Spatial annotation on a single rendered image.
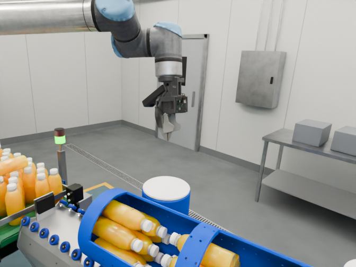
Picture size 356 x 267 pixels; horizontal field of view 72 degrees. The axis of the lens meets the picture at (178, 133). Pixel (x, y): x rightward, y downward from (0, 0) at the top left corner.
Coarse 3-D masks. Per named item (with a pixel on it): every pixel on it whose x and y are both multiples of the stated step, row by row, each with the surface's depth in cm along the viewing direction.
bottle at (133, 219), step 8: (112, 200) 98; (104, 208) 96; (112, 208) 94; (120, 208) 94; (128, 208) 94; (104, 216) 97; (112, 216) 94; (120, 216) 92; (128, 216) 90; (136, 216) 90; (144, 216) 92; (120, 224) 93; (128, 224) 90; (136, 224) 89
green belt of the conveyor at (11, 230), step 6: (66, 198) 151; (30, 204) 143; (6, 216) 131; (30, 216) 133; (0, 228) 122; (6, 228) 122; (12, 228) 123; (18, 228) 123; (0, 234) 118; (6, 234) 119; (12, 234) 120; (18, 234) 122; (0, 240) 116; (6, 240) 118; (12, 240) 120; (0, 246) 117
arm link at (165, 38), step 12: (156, 24) 76; (168, 24) 75; (156, 36) 76; (168, 36) 76; (180, 36) 78; (156, 48) 77; (168, 48) 76; (180, 48) 78; (156, 60) 78; (168, 60) 76; (180, 60) 79
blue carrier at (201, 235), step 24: (120, 192) 98; (96, 216) 89; (168, 216) 101; (192, 240) 75; (216, 240) 92; (240, 240) 78; (120, 264) 80; (192, 264) 70; (264, 264) 84; (288, 264) 78
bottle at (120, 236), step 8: (96, 224) 93; (104, 224) 92; (112, 224) 92; (96, 232) 92; (104, 232) 90; (112, 232) 89; (120, 232) 88; (128, 232) 89; (112, 240) 88; (120, 240) 87; (128, 240) 87; (120, 248) 88; (128, 248) 87
